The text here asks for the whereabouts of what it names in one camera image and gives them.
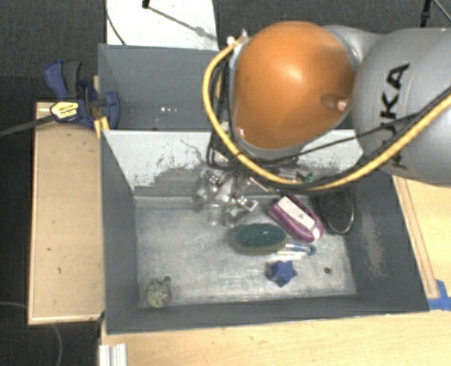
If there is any grey speckled toy animal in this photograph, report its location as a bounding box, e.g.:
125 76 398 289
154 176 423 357
146 275 173 309

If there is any black mesh oval strainer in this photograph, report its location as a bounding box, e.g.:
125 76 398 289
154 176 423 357
315 188 356 235

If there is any grey metal bin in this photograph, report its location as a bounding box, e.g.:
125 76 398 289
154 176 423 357
97 43 430 335

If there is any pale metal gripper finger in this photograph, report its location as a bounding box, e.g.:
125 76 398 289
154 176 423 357
219 194 259 228
192 170 221 212

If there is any pale wood flat board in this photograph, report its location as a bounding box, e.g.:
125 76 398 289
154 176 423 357
27 102 107 326

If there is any green oval scrub sponge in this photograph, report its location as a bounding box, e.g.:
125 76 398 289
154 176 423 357
228 222 289 256

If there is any purple and white brush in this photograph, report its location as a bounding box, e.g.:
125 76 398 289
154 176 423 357
267 194 325 242

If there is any blue star block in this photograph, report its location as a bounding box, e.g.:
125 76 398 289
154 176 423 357
264 260 299 289

